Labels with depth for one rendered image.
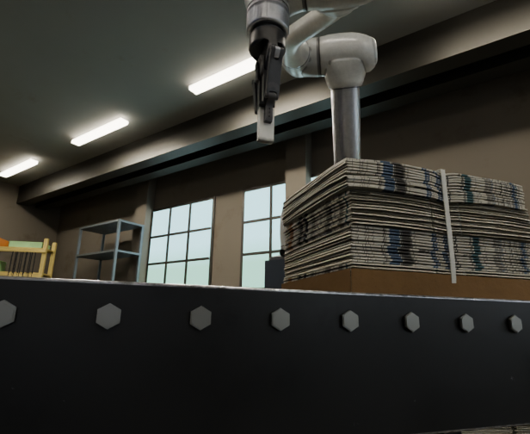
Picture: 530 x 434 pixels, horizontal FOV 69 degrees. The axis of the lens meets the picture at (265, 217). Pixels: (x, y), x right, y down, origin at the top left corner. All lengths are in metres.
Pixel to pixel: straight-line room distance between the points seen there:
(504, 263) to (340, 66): 0.86
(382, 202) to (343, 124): 0.81
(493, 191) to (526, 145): 3.66
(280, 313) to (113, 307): 0.13
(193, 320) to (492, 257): 0.58
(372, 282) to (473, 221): 0.24
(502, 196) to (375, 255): 0.30
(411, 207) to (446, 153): 3.87
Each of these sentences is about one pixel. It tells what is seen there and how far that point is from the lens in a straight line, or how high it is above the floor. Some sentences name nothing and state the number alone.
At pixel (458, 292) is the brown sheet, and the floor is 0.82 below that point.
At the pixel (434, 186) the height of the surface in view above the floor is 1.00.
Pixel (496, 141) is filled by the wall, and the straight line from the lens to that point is 4.50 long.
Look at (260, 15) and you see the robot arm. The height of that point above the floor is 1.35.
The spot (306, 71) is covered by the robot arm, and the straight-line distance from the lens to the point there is 1.42.
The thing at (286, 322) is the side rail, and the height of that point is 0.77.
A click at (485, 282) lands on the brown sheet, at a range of 0.74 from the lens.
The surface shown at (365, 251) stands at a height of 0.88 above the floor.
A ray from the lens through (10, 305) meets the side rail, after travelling 0.31.
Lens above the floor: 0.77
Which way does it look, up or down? 15 degrees up
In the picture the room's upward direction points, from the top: 1 degrees clockwise
